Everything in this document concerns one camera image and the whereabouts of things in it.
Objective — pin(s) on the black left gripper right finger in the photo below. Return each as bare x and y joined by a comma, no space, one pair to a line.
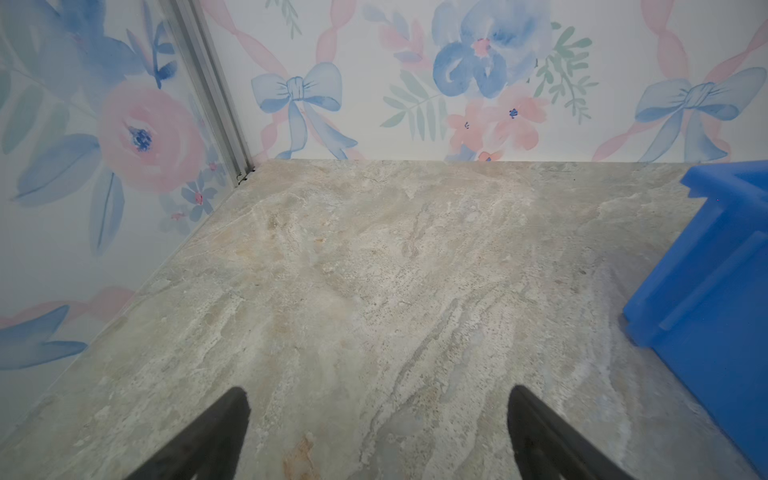
545,446

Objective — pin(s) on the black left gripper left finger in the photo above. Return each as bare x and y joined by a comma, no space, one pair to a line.
208,448

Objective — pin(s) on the blue plastic bin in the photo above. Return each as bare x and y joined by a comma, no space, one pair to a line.
703,309

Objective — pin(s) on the aluminium corner post left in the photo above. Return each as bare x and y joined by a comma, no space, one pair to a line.
197,49

